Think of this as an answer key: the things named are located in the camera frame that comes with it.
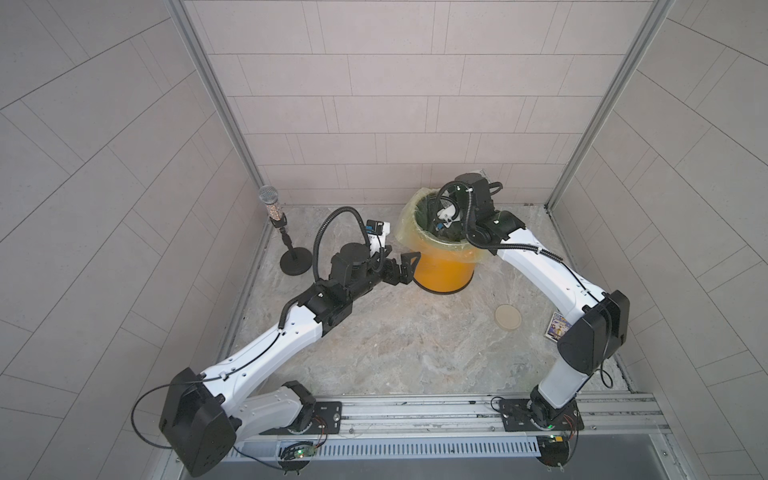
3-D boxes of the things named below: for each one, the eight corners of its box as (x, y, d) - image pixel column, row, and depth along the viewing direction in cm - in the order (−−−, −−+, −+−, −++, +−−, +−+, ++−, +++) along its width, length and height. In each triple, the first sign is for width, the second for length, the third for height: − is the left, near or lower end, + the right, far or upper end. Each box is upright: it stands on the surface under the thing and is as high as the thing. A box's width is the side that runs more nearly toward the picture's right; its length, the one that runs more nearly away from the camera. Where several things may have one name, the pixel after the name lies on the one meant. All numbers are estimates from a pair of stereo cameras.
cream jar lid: (496, 330, 87) (498, 327, 86) (491, 307, 92) (493, 304, 90) (522, 330, 87) (524, 327, 86) (516, 307, 92) (518, 304, 90)
